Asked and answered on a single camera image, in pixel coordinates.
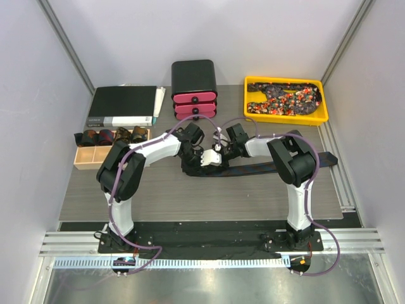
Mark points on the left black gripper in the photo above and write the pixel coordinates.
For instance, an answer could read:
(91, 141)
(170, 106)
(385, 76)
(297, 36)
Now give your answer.
(193, 169)

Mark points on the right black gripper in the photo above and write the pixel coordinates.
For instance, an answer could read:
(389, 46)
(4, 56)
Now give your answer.
(224, 163)

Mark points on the blue brown striped tie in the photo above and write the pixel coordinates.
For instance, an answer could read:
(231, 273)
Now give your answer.
(327, 159)

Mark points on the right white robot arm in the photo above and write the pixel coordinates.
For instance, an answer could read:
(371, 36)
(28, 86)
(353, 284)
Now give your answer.
(296, 163)

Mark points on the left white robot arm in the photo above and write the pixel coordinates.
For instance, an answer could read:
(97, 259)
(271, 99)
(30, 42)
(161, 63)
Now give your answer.
(120, 174)

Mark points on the colourful floral tie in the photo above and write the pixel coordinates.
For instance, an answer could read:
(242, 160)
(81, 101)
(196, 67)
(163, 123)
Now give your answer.
(286, 99)

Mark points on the rolled brown patterned tie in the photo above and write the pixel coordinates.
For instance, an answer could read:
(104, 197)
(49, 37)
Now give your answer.
(122, 135)

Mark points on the black pink drawer box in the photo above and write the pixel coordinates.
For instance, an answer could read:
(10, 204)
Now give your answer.
(193, 89)

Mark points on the yellow plastic tray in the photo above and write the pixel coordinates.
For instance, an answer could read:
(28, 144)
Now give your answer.
(317, 118)

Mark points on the rolled navy striped tie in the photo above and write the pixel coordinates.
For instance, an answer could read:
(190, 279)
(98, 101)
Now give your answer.
(105, 137)

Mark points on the black flat box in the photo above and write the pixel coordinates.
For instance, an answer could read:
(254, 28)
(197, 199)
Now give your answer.
(122, 106)

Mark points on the wooden compartment organizer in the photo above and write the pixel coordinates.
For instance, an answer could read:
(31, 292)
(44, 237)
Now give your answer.
(91, 158)

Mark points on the rolled red dark tie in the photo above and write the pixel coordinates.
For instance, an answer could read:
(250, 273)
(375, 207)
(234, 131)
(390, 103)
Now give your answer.
(86, 138)

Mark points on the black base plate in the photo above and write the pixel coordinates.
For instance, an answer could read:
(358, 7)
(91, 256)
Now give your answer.
(209, 240)

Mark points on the white slotted cable duct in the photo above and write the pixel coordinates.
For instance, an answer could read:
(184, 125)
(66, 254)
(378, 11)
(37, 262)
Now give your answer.
(110, 262)

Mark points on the aluminium frame rail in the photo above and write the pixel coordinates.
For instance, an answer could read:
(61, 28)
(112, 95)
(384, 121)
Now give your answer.
(63, 244)

